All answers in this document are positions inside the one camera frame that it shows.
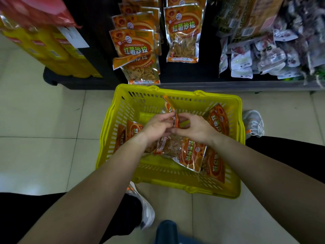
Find pink peach print bag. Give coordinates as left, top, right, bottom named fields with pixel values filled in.
left=0, top=0, right=82, bottom=29

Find hanging yellow red-label packets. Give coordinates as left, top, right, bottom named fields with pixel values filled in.
left=0, top=12, right=103, bottom=79

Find yellow plastic shopping basket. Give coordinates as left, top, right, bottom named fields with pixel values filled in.
left=95, top=83, right=246, bottom=199

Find person's right forearm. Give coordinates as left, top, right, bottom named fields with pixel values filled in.
left=209, top=136, right=325, bottom=244

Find person's white left shoe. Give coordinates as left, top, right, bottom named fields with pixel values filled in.
left=126, top=181, right=155, bottom=230

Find person's white shoe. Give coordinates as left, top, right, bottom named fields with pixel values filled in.
left=242, top=110, right=265, bottom=139
left=126, top=181, right=155, bottom=230

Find person's black trousers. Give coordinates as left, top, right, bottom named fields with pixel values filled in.
left=0, top=136, right=325, bottom=244

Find person's right hand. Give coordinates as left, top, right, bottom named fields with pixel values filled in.
left=171, top=113, right=220, bottom=146

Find black base plinth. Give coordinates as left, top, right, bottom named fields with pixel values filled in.
left=43, top=67, right=112, bottom=90

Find person's left hand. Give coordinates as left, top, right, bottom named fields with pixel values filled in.
left=141, top=111, right=176, bottom=146

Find person's left forearm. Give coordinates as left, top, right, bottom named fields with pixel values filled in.
left=19, top=134, right=149, bottom=244

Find blue plastic stool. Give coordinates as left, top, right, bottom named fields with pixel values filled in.
left=155, top=220, right=203, bottom=244

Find person's white right shoe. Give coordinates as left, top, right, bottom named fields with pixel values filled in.
left=242, top=110, right=265, bottom=139

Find pile of small white packets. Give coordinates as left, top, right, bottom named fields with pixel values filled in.
left=219, top=0, right=325, bottom=88

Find white price card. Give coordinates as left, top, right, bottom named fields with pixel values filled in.
left=57, top=26, right=90, bottom=48

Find pile of orange snack packets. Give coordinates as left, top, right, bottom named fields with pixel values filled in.
left=113, top=104, right=230, bottom=183

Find strip of orange-beige packets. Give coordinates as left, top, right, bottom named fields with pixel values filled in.
left=213, top=0, right=285, bottom=45

